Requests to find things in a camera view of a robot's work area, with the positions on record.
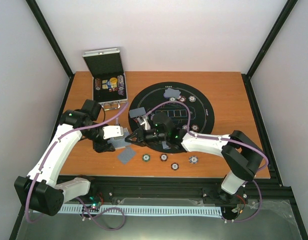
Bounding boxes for light blue cable duct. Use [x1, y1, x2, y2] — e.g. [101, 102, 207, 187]
[58, 203, 222, 218]

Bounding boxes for yellow button in case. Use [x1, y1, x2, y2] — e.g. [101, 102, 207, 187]
[109, 77, 118, 86]

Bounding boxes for single brown chip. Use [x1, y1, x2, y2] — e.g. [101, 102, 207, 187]
[171, 162, 179, 171]

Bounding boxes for purple chips in case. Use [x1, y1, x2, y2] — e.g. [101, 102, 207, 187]
[117, 75, 126, 96]

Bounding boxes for black round poker mat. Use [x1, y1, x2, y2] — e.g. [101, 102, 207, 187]
[128, 82, 215, 154]

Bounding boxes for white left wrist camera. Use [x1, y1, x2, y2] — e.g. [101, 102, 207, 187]
[102, 125, 124, 140]

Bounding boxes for blue poker chip stack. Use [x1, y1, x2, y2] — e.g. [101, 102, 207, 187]
[189, 155, 199, 164]

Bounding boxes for brown poker chip stack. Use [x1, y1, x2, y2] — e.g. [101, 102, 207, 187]
[160, 154, 168, 162]

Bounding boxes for dealt card mat bottom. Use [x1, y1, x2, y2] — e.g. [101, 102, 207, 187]
[161, 141, 170, 150]

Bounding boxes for brown chip mat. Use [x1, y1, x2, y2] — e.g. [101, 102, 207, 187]
[191, 124, 199, 132]

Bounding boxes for blue-backed card deck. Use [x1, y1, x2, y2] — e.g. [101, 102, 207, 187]
[107, 138, 130, 150]

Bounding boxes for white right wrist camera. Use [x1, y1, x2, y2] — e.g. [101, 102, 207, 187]
[136, 115, 151, 131]

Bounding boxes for dealt card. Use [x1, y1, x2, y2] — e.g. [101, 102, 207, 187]
[128, 107, 146, 119]
[117, 146, 136, 165]
[166, 89, 183, 99]

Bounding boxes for aluminium poker chip case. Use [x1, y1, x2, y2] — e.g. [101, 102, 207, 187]
[82, 47, 128, 111]

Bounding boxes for green poker chip stack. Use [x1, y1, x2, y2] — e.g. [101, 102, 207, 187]
[142, 154, 151, 162]

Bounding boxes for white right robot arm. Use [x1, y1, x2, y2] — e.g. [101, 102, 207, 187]
[125, 112, 269, 199]

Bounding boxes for brown chips in case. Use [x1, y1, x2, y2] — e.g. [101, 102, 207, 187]
[94, 78, 102, 91]

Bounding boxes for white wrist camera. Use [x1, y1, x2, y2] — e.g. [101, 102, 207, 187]
[102, 125, 124, 140]
[136, 115, 151, 131]

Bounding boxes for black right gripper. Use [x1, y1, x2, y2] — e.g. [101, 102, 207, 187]
[125, 126, 168, 148]

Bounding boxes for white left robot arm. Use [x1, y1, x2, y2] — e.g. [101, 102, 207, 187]
[14, 99, 124, 220]

